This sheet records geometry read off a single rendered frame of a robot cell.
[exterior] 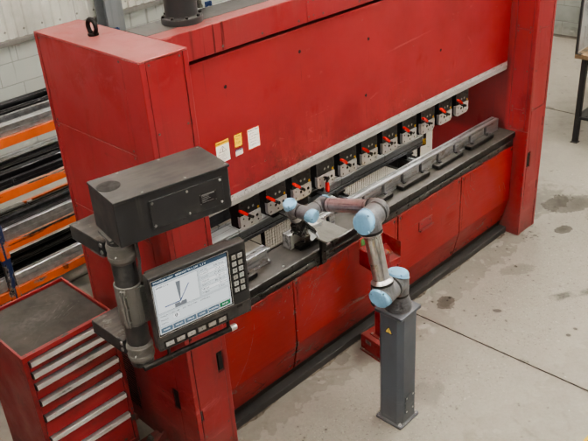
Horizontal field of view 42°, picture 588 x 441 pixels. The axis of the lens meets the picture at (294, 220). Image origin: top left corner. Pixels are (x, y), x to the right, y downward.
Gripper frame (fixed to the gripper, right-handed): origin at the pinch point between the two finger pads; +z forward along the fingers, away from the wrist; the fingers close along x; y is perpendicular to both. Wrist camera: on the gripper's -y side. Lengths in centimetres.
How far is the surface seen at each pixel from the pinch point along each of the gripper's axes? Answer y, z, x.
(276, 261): 17.4, 8.2, -14.6
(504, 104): -199, 104, 41
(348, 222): -32.5, 35.3, 2.0
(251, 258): 26.8, -7.1, -20.9
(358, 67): -92, -38, 0
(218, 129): -1, -85, -25
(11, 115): -9, -38, -218
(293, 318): 36, 39, -4
